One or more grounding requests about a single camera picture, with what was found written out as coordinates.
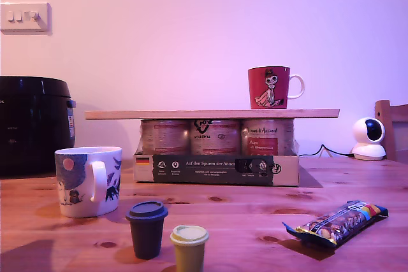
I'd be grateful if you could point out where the jar with red label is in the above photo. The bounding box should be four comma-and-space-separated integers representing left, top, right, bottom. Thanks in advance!
140, 119, 191, 155

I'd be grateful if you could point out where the white round security camera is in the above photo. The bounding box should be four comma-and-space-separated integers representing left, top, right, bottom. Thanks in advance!
351, 117, 387, 161

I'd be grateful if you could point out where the small dark blue lidded cup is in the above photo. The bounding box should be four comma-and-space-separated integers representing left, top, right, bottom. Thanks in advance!
125, 201, 168, 260

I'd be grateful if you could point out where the small yellow lidded cup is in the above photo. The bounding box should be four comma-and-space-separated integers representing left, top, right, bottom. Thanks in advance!
169, 224, 210, 272

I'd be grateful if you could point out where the cardboard tray with dark print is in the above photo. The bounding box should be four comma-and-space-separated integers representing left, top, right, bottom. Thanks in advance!
133, 149, 300, 187

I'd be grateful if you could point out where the black rice cooker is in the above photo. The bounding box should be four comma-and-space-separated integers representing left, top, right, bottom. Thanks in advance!
0, 76, 77, 179

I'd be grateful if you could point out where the white wall light switch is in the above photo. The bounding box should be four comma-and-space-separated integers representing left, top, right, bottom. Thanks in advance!
0, 2, 52, 36

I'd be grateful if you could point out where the nut snack bar in wrapper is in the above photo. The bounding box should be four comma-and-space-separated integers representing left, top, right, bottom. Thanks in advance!
282, 200, 390, 248

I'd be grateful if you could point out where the black camera cable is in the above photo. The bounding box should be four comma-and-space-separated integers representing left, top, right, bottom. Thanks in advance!
299, 143, 354, 159

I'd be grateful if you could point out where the white mug with blue print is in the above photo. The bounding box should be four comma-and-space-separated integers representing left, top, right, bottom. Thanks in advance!
54, 146, 123, 219

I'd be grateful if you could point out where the red mug with cartoon figure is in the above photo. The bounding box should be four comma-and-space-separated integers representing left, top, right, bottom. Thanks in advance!
247, 66, 305, 110

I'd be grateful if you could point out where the jar with script label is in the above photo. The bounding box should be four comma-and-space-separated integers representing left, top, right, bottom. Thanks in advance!
241, 119, 296, 157

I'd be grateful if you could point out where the light wooden board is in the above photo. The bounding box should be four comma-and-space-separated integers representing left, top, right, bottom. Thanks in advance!
84, 109, 340, 120

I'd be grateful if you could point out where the jar with fox logo label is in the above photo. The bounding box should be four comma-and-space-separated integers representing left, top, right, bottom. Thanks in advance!
190, 119, 241, 155

